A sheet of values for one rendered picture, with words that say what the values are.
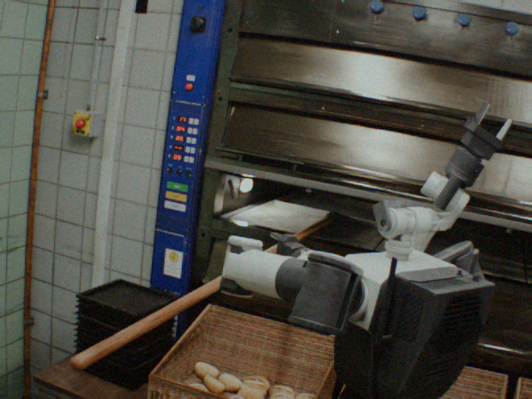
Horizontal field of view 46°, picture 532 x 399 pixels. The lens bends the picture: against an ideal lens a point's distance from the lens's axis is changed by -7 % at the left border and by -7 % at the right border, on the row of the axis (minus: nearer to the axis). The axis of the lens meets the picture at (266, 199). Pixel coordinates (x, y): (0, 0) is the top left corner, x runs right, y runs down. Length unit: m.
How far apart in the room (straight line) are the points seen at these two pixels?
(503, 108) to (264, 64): 0.87
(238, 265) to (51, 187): 1.65
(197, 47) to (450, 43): 0.92
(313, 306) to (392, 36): 1.29
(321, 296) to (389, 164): 1.11
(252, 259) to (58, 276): 1.72
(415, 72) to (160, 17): 1.00
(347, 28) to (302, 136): 0.42
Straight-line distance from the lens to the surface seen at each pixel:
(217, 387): 2.47
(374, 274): 1.38
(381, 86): 2.33
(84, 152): 2.84
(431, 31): 2.35
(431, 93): 2.31
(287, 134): 2.43
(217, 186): 2.55
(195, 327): 2.54
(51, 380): 2.51
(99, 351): 1.33
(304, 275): 1.32
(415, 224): 1.46
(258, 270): 1.40
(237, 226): 2.54
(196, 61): 2.54
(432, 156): 2.33
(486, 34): 2.33
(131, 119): 2.71
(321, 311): 1.29
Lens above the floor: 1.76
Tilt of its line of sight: 11 degrees down
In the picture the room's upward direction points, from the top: 8 degrees clockwise
